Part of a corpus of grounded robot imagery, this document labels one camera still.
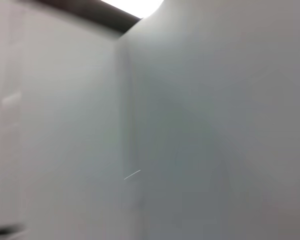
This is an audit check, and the bright ceiling light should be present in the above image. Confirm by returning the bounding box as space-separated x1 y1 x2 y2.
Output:
99 0 165 20

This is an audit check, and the dark trim strip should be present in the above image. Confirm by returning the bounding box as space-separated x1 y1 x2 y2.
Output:
21 0 144 35

